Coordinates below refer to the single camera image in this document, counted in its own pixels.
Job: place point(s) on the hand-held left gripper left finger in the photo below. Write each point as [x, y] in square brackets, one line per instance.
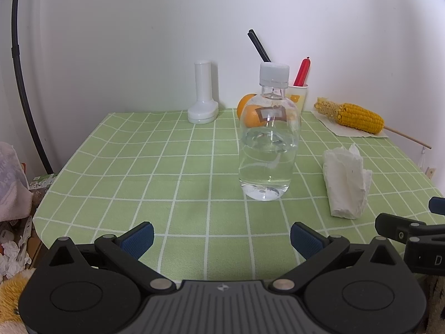
[139, 239]

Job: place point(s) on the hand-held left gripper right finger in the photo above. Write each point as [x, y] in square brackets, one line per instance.
[305, 239]

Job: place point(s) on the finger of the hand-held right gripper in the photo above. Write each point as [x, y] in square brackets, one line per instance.
[391, 225]
[438, 205]

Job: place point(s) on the white paper towel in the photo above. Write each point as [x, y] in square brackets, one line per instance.
[346, 184]

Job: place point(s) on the clear plastic bottle white cap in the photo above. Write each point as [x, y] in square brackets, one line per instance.
[269, 139]

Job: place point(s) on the green checkered tablecloth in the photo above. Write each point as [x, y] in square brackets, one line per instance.
[156, 181]

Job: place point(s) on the white napkin under corn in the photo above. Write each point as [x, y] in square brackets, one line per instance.
[342, 131]

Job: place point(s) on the cardboard box with tissues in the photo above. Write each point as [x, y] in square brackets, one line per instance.
[24, 236]

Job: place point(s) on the corn cob on stick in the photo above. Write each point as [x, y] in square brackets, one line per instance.
[358, 114]

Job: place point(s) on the yellow plush toy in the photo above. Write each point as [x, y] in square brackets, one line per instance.
[12, 295]

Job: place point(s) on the pink cloth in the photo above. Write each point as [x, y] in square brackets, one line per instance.
[12, 181]

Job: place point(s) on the paper cup yellow print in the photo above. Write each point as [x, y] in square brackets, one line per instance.
[299, 97]

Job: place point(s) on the orange fruit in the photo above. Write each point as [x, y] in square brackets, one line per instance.
[243, 104]

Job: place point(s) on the white plastic flask-shaped holder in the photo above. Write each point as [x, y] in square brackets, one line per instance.
[203, 94]

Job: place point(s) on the red pen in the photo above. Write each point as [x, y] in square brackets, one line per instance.
[302, 73]

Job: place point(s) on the black pen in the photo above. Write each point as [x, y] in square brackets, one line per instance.
[259, 46]

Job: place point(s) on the white wall outlet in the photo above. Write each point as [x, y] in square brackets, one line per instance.
[430, 171]

